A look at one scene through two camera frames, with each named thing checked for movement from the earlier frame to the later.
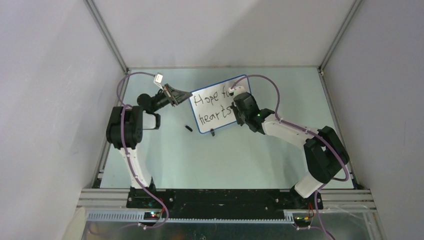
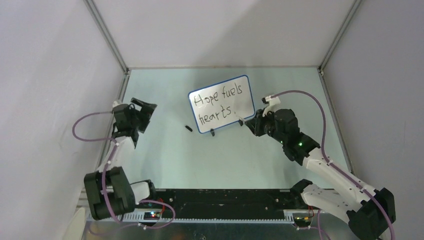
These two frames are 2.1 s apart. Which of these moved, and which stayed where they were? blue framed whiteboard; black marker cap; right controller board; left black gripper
Moved: left black gripper
Stayed: blue framed whiteboard; black marker cap; right controller board
